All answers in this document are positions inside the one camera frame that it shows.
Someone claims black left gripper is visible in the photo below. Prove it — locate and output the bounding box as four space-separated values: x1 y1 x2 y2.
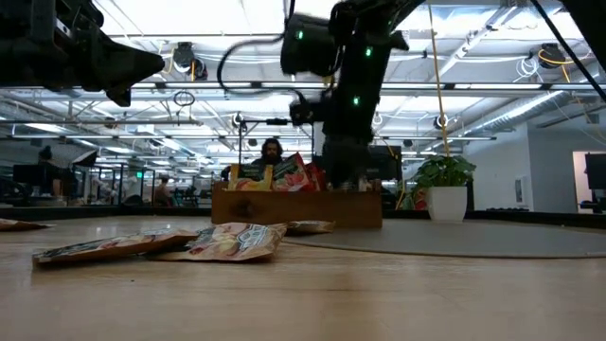
21 0 166 108

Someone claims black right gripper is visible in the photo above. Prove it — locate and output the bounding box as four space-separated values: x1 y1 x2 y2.
322 89 384 190

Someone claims red tea packet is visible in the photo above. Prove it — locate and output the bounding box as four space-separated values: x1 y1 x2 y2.
272 152 312 193
305 162 328 192

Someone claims brown wooden tea box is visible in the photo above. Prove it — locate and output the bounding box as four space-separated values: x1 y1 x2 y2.
211 179 383 229

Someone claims yellow mango tea packet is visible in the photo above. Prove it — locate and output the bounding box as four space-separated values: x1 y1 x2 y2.
228 163 275 192

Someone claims tan tea packet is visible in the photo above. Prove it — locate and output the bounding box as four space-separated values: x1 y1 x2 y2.
283 220 336 236

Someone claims vanilla cinnamon apple tea packet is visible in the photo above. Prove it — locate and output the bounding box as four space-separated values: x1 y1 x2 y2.
146 222 289 263

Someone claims green label tea packet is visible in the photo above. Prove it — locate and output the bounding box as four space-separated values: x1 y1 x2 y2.
31 228 200 266

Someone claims pale tea packet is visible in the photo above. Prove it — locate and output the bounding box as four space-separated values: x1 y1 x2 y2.
0 218 51 232

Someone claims person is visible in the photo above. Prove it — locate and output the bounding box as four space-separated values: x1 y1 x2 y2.
155 175 174 206
36 145 65 198
220 136 288 184

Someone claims green plant in white pot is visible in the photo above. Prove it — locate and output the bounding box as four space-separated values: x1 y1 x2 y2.
401 153 478 224

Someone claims grey round mat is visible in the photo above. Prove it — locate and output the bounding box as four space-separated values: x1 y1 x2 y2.
282 218 606 260

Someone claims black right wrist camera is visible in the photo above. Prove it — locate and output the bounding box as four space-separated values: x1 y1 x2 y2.
289 100 324 127

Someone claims black ceiling cable reel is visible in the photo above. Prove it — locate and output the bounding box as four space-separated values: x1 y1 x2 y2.
172 41 209 81
538 42 567 70

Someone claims black frame stand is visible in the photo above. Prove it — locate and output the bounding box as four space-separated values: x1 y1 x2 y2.
238 117 315 186

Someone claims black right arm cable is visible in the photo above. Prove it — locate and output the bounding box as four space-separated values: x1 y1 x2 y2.
216 35 304 103

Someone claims black table edge rail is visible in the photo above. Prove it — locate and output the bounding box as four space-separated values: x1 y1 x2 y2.
0 204 606 229

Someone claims thin black cable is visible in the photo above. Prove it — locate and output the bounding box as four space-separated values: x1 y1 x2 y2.
529 0 606 103

